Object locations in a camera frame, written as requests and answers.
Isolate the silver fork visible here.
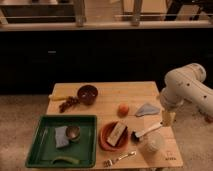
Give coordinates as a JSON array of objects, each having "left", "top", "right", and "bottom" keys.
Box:
[{"left": 103, "top": 151, "right": 136, "bottom": 167}]

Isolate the blue sponge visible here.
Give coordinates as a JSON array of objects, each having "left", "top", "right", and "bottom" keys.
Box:
[{"left": 55, "top": 126, "right": 69, "bottom": 148}]

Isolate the yellow banana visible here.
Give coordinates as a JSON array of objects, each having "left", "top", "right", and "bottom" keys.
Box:
[{"left": 48, "top": 94, "right": 68, "bottom": 101}]

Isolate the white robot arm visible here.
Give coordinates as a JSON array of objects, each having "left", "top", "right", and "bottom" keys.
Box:
[{"left": 159, "top": 63, "right": 213, "bottom": 123}]

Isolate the small metal cup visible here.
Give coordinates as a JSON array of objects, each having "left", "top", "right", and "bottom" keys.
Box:
[{"left": 66, "top": 126, "right": 80, "bottom": 142}]

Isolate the orange bowl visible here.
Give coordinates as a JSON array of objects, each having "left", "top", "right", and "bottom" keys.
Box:
[{"left": 99, "top": 121, "right": 128, "bottom": 152}]

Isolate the green pepper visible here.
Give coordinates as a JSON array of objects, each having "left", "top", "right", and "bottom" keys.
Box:
[{"left": 52, "top": 156, "right": 80, "bottom": 164}]

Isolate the green plastic tray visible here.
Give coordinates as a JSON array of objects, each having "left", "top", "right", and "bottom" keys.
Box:
[{"left": 25, "top": 115, "right": 97, "bottom": 168}]

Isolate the white handled brush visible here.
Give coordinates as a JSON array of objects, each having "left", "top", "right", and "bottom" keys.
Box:
[{"left": 131, "top": 122, "right": 163, "bottom": 142}]

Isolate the wooden table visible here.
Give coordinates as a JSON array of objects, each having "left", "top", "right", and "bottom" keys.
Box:
[{"left": 45, "top": 82, "right": 183, "bottom": 171}]

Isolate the purple bowl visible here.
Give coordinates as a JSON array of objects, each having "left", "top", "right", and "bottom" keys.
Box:
[{"left": 77, "top": 85, "right": 98, "bottom": 105}]

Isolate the bunch of red grapes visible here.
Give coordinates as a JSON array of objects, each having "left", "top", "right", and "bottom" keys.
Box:
[{"left": 59, "top": 96, "right": 80, "bottom": 113}]

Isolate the orange apple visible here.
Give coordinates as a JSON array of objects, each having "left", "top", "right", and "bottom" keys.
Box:
[{"left": 117, "top": 104, "right": 129, "bottom": 117}]

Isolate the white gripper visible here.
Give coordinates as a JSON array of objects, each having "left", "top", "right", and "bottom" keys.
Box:
[{"left": 159, "top": 88, "right": 184, "bottom": 127}]

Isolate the wooden block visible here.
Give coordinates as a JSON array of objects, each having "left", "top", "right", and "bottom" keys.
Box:
[{"left": 107, "top": 122, "right": 127, "bottom": 147}]

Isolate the grey blue cloth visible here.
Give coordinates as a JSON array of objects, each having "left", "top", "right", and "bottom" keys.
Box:
[{"left": 135, "top": 103, "right": 160, "bottom": 117}]

